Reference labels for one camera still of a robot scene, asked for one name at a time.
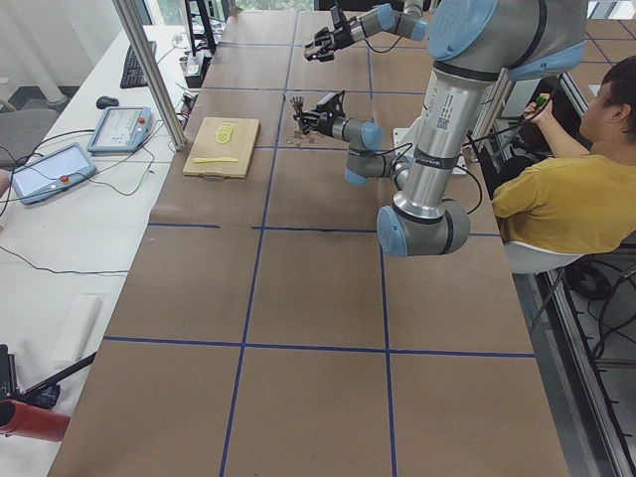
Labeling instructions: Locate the person in yellow shirt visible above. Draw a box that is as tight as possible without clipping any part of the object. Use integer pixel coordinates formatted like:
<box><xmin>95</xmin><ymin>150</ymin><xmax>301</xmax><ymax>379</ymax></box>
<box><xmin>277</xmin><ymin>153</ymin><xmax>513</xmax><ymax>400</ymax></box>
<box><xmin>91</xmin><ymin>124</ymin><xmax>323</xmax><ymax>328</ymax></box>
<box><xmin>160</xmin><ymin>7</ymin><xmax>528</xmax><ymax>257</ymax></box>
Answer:
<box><xmin>492</xmin><ymin>57</ymin><xmax>635</xmax><ymax>254</ymax></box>

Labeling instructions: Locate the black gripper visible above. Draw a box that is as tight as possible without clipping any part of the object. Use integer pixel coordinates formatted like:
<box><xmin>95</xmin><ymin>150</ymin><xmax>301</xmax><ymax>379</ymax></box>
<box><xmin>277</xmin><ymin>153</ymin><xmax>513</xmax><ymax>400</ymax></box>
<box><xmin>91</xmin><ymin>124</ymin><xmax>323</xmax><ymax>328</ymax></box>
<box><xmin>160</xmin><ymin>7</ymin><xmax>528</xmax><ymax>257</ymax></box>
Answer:
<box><xmin>304</xmin><ymin>5</ymin><xmax>358</xmax><ymax>63</ymax></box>
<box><xmin>293</xmin><ymin>90</ymin><xmax>346</xmax><ymax>137</ymax></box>

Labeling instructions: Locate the black computer mouse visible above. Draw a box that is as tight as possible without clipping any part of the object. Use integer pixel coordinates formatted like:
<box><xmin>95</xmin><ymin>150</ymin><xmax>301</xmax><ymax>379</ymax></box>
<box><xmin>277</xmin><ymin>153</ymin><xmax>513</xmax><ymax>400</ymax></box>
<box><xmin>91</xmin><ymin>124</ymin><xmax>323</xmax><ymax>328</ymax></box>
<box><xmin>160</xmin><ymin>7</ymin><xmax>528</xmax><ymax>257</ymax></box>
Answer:
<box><xmin>95</xmin><ymin>95</ymin><xmax>119</xmax><ymax>110</ymax></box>

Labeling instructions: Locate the black keyboard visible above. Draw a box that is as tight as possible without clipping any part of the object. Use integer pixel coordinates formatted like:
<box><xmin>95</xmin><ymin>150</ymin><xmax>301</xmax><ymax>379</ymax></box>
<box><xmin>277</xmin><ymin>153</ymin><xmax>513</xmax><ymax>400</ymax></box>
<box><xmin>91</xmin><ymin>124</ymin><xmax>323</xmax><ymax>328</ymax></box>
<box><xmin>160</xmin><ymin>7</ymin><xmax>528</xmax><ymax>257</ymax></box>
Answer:
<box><xmin>120</xmin><ymin>46</ymin><xmax>147</xmax><ymax>89</ymax></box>

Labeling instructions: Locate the aluminium frame post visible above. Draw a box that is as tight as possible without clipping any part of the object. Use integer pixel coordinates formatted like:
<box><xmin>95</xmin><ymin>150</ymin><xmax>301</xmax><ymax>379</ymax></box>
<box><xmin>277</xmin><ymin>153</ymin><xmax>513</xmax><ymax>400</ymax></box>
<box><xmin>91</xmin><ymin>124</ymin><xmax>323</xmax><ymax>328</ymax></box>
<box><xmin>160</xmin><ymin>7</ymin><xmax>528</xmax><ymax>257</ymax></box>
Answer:
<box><xmin>112</xmin><ymin>0</ymin><xmax>187</xmax><ymax>151</ymax></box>

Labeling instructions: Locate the wooden cutting board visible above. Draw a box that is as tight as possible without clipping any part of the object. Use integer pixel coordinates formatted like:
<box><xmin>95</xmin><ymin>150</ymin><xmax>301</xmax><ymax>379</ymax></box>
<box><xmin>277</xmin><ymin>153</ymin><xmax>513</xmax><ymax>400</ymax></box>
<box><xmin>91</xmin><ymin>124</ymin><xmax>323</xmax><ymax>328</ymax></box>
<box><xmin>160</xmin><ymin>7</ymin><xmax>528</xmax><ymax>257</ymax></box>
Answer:
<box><xmin>183</xmin><ymin>117</ymin><xmax>260</xmax><ymax>179</ymax></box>

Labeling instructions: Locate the teach pendant with red button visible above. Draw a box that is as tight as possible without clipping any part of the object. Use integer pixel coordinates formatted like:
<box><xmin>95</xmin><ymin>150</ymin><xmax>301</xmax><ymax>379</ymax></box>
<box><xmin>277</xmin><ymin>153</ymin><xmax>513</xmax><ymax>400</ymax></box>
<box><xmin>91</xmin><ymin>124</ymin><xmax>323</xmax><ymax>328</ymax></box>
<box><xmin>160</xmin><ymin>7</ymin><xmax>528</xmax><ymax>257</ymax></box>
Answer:
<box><xmin>12</xmin><ymin>143</ymin><xmax>96</xmax><ymax>206</ymax></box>

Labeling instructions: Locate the steel jigger measuring cup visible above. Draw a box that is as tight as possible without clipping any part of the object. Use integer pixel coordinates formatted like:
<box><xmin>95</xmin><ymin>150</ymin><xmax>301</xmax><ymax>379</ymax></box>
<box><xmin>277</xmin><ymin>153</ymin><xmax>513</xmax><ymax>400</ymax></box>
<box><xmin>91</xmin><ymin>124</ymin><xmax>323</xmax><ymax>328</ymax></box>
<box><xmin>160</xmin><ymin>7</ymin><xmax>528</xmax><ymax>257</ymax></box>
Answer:
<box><xmin>289</xmin><ymin>96</ymin><xmax>310</xmax><ymax>135</ymax></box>

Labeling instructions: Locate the red cylinder bottle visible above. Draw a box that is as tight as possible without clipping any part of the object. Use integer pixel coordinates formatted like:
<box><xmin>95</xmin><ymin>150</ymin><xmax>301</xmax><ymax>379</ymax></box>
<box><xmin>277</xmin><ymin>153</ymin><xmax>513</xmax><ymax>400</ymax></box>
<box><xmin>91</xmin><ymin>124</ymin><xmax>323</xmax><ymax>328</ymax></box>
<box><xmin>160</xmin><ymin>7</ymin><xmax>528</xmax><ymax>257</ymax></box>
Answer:
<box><xmin>1</xmin><ymin>399</ymin><xmax>71</xmax><ymax>442</ymax></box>

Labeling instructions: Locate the clear glass beaker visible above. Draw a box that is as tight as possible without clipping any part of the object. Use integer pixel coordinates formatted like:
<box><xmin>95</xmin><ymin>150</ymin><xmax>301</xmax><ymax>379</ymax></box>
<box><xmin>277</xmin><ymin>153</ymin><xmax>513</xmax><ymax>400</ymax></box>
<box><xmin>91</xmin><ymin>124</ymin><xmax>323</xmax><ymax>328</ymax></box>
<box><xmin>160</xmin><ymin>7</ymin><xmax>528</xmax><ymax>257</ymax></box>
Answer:
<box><xmin>304</xmin><ymin>45</ymin><xmax>322</xmax><ymax>61</ymax></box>

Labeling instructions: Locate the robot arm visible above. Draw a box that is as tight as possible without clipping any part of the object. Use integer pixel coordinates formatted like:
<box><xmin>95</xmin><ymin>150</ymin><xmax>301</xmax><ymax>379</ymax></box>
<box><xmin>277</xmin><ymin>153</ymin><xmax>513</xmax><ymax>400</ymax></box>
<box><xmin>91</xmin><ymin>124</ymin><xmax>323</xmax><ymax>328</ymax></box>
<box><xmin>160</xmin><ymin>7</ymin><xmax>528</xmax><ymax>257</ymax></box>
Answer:
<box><xmin>294</xmin><ymin>0</ymin><xmax>587</xmax><ymax>256</ymax></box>
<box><xmin>304</xmin><ymin>1</ymin><xmax>430</xmax><ymax>63</ymax></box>

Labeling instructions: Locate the yellow plastic knife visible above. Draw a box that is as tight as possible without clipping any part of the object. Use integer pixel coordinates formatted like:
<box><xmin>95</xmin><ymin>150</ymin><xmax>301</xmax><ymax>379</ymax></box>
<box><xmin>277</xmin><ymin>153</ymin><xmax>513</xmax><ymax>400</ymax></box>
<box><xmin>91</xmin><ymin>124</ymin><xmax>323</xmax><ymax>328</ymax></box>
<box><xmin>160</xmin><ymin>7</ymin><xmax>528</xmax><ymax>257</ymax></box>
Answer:
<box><xmin>192</xmin><ymin>156</ymin><xmax>239</xmax><ymax>164</ymax></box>

